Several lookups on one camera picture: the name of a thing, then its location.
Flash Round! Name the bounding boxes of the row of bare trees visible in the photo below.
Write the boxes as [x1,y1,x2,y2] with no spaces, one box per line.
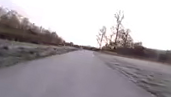
[0,0,80,52]

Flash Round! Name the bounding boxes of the frosty grass verge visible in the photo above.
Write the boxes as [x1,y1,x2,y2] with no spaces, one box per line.
[0,33,80,96]

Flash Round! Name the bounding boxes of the clump of bare trees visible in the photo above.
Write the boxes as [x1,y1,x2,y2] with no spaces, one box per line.
[93,6,148,58]

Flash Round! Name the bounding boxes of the frosty grass field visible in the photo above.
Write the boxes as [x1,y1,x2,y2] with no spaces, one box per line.
[85,50,171,97]

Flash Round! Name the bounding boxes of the grey asphalt path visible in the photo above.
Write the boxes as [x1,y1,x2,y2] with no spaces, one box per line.
[0,33,171,97]

